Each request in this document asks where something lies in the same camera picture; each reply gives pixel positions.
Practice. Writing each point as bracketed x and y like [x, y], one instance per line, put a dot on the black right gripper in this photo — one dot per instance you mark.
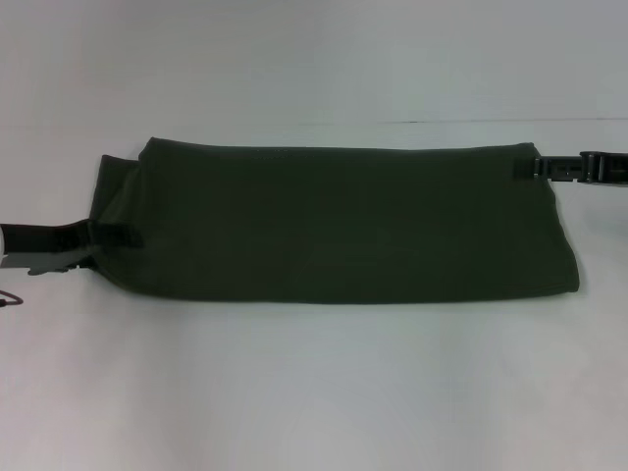
[606, 169]

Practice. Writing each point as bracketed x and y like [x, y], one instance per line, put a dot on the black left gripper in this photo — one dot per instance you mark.
[44, 238]

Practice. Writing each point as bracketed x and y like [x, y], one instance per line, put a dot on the dark green FREE-print T-shirt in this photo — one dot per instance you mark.
[319, 221]

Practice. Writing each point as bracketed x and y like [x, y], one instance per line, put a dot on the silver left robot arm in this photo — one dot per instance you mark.
[2, 245]

